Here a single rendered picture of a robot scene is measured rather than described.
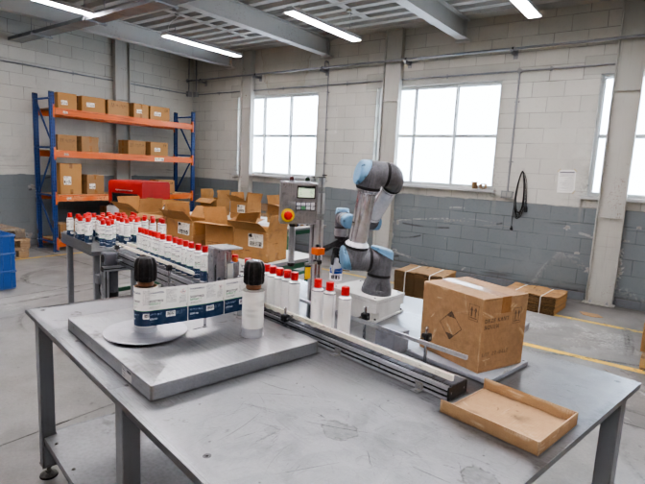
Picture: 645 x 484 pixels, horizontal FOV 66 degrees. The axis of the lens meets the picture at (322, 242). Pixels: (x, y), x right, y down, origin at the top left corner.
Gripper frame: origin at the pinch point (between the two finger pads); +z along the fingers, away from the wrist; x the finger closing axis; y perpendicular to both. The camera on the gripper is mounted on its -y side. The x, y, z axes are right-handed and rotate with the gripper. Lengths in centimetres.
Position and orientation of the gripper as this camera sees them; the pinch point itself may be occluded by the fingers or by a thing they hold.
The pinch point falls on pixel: (335, 271)
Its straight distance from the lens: 275.9
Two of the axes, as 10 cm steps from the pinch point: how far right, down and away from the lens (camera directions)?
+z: -0.5, 9.9, 1.5
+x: 5.1, -1.0, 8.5
